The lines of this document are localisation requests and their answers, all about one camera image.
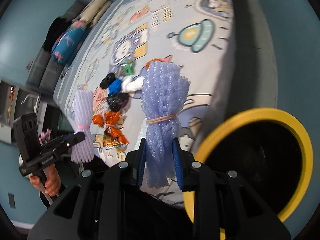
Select black clothing pile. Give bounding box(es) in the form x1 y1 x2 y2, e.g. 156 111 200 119
42 17 72 52

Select round black plastic bag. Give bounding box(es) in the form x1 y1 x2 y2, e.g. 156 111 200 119
107 93 129 112

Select wall power socket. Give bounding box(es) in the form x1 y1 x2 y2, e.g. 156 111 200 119
8 193 16 209

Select cartoon space bed sheet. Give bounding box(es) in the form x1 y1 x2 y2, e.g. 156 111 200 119
53 0 237 208

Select yellow rimmed trash bin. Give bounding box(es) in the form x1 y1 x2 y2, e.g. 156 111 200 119
183 108 313 239

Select orange plastic bag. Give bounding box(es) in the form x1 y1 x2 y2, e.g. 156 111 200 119
92 114 105 127

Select person's left hand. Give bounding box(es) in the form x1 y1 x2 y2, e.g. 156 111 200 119
29 164 61 197

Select purple foam net sleeve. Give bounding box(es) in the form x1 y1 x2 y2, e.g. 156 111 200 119
141 61 190 189

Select bedside cabinet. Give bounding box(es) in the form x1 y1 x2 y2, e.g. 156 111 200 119
1 79 61 145

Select white plastic bag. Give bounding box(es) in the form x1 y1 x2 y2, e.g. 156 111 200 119
121 75 144 93

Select blue floral folded quilt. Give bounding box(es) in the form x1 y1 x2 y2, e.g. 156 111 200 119
52 20 87 64

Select black plastic bag bundle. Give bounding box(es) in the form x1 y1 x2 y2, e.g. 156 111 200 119
99 73 116 89

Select blue plastic bag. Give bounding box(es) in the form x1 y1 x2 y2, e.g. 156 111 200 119
108 78 122 95

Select grey padded headboard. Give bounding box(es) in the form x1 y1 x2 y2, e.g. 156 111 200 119
25 0 87 95

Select beige folded quilt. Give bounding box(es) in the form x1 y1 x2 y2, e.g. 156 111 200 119
79 0 112 27

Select green silver snack wrapper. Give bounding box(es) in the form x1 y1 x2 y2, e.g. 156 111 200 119
117 61 134 77

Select lavender foam net sleeve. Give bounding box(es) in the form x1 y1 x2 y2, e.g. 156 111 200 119
71 90 94 164

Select orange snack wrapper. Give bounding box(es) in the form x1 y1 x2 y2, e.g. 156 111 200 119
103 111 129 148

